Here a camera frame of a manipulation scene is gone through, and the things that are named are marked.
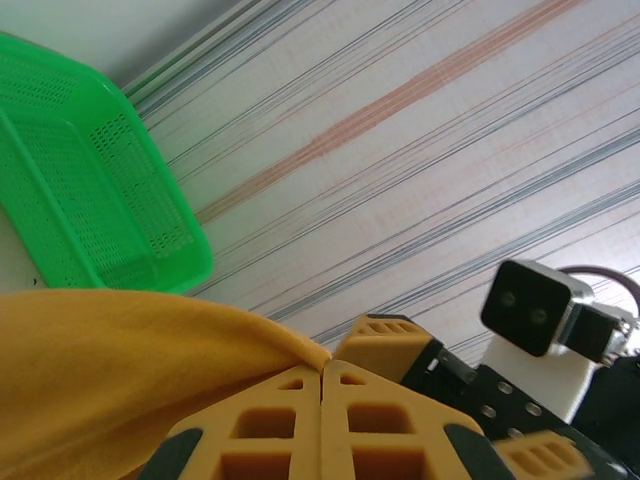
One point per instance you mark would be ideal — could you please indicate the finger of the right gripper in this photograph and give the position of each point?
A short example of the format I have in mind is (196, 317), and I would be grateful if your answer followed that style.
(545, 457)
(380, 350)

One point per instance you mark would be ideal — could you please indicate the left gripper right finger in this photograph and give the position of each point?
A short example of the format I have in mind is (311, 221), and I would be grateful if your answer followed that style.
(380, 430)

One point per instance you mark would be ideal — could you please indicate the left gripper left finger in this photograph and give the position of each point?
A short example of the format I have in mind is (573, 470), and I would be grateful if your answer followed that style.
(260, 435)

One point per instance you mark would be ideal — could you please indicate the yellow t-shirt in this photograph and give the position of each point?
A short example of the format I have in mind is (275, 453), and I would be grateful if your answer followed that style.
(100, 380)

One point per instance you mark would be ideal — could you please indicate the green plastic basket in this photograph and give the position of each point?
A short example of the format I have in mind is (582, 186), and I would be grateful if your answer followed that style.
(75, 175)

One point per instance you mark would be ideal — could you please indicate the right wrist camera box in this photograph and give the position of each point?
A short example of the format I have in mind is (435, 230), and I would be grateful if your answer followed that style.
(525, 305)

